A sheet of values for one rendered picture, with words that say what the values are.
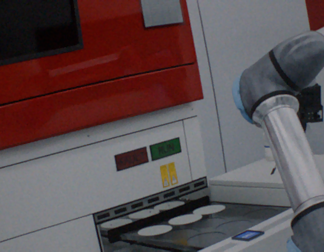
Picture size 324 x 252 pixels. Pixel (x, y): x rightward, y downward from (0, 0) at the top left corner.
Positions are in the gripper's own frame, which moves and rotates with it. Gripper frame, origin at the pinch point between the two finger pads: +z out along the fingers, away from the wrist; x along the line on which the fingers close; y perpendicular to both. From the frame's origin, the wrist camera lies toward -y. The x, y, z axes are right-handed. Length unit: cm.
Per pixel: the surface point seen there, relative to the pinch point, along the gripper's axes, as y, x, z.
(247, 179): -17.0, 1.9, 9.2
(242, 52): 46, 238, 32
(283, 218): -20.3, -45.5, -1.4
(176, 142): -36.6, 12.7, -2.2
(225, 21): 36, 238, 10
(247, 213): -21.6, -14.7, 12.1
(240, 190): -19.4, 1.8, 12.4
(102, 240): -64, -11, 16
